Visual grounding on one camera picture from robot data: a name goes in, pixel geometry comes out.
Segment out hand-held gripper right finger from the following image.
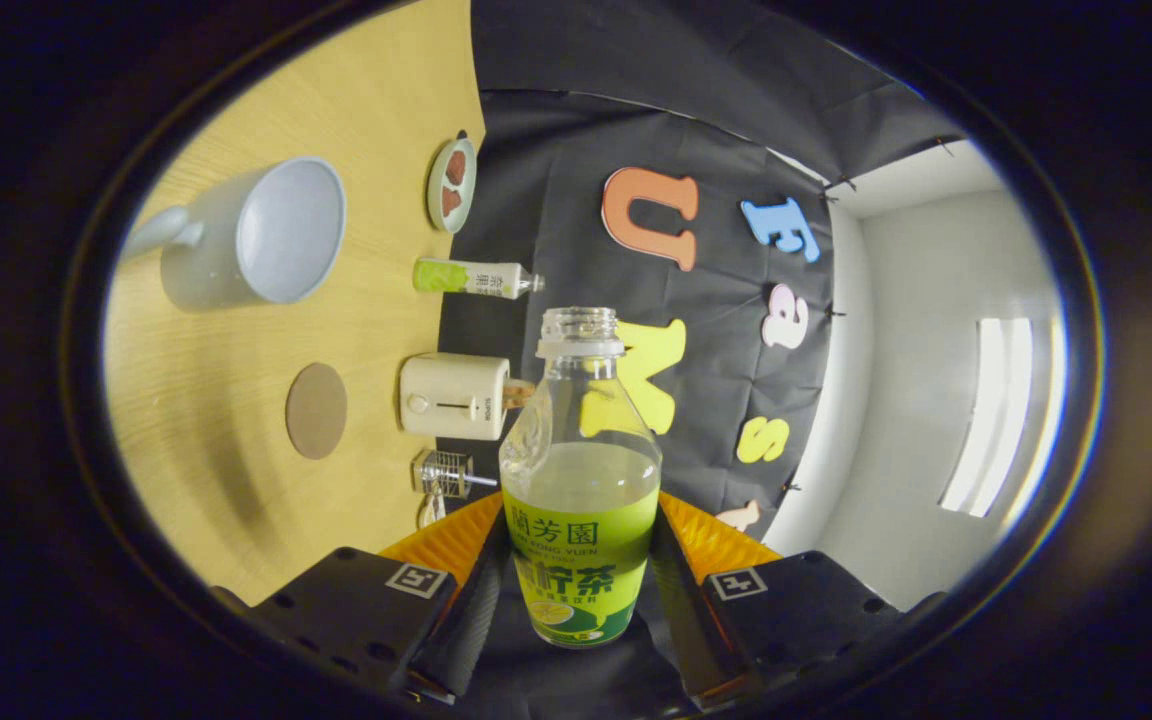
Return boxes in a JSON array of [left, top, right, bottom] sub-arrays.
[[648, 490, 947, 706]]

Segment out slim white green bottle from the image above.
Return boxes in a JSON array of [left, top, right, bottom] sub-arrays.
[[412, 258, 545, 301]]

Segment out ceiling light panel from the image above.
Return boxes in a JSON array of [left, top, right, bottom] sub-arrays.
[[939, 318, 1035, 519]]

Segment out pale blue cup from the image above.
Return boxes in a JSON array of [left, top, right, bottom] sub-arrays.
[[121, 156, 348, 312]]

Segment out green label juice bottle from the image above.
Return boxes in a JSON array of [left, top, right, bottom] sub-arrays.
[[499, 306, 663, 649]]

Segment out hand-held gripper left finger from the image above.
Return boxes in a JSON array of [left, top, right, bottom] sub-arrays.
[[211, 490, 512, 706]]

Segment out wire mesh holder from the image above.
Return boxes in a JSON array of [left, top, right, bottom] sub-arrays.
[[414, 450, 474, 499]]

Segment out round brown coaster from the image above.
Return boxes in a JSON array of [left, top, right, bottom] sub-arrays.
[[285, 362, 349, 461]]

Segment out cream toaster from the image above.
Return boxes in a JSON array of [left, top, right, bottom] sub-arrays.
[[399, 352, 512, 442]]

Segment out pale green plate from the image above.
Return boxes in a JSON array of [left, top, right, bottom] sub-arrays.
[[426, 136, 478, 235]]

